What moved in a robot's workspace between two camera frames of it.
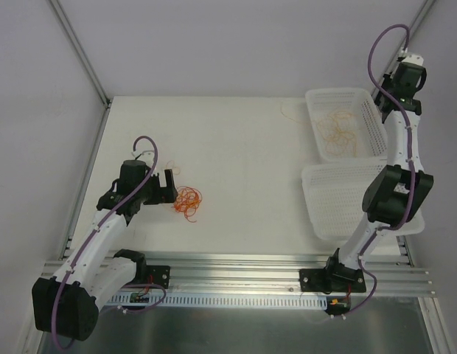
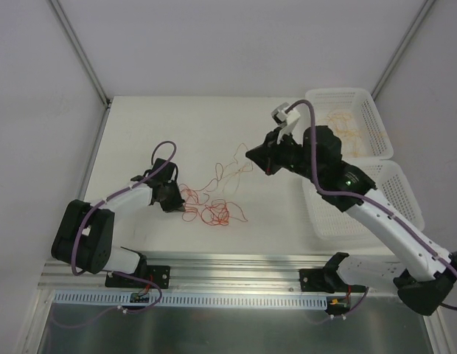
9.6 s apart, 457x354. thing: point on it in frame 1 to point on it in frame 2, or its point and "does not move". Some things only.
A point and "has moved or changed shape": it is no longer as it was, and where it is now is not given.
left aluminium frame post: (81, 51) does not move
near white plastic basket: (335, 195) does not move
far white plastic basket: (346, 124) does not move
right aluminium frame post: (416, 23) does not move
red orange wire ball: (187, 202) has moved or changed shape
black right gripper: (384, 102) to (272, 154)
